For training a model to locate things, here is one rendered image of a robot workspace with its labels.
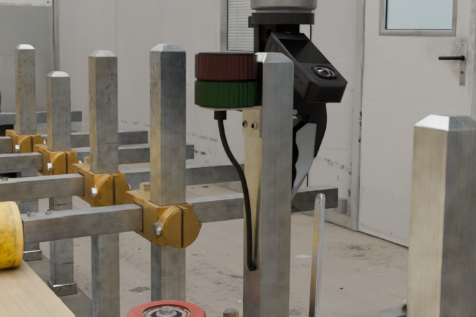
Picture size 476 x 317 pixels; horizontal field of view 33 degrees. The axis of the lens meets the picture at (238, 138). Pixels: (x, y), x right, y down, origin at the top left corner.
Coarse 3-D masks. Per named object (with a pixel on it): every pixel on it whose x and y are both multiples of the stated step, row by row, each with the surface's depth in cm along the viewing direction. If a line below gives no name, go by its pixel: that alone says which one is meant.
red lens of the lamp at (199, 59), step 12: (204, 60) 73; (216, 60) 72; (228, 60) 72; (240, 60) 72; (252, 60) 73; (204, 72) 73; (216, 72) 72; (228, 72) 72; (240, 72) 73; (252, 72) 74
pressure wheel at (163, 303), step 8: (144, 304) 82; (152, 304) 82; (160, 304) 82; (168, 304) 82; (176, 304) 82; (184, 304) 82; (192, 304) 82; (128, 312) 80; (136, 312) 80; (144, 312) 80; (152, 312) 80; (160, 312) 79; (168, 312) 79; (176, 312) 81; (184, 312) 81; (192, 312) 80; (200, 312) 80
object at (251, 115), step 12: (204, 108) 75; (216, 108) 73; (228, 108) 74; (240, 108) 74; (252, 108) 75; (252, 120) 77; (252, 132) 77; (228, 156) 76; (240, 168) 77; (252, 264) 78
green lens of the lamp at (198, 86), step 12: (204, 84) 73; (216, 84) 72; (228, 84) 72; (240, 84) 73; (252, 84) 74; (204, 96) 73; (216, 96) 73; (228, 96) 73; (240, 96) 73; (252, 96) 74
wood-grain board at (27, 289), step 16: (0, 272) 94; (16, 272) 94; (32, 272) 95; (0, 288) 89; (16, 288) 89; (32, 288) 89; (48, 288) 89; (0, 304) 83; (16, 304) 84; (32, 304) 84; (48, 304) 84; (64, 304) 84
